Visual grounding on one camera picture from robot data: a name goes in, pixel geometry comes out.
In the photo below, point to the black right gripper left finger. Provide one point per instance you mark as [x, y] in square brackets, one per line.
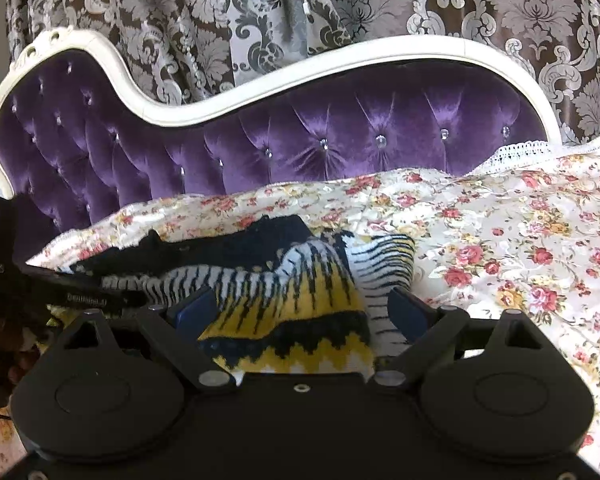
[192, 315]

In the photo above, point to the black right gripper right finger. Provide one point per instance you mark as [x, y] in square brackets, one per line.
[411, 316]

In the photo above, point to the yellow black white patterned sweater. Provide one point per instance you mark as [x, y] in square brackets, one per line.
[289, 301]

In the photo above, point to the floral bedspread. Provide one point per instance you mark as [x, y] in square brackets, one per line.
[524, 236]

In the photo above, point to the purple tufted white-framed headboard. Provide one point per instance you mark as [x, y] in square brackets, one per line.
[79, 140]

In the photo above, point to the white lace pillow edge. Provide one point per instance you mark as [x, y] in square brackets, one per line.
[513, 156]

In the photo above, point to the grey damask curtain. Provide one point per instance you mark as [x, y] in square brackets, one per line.
[183, 51]

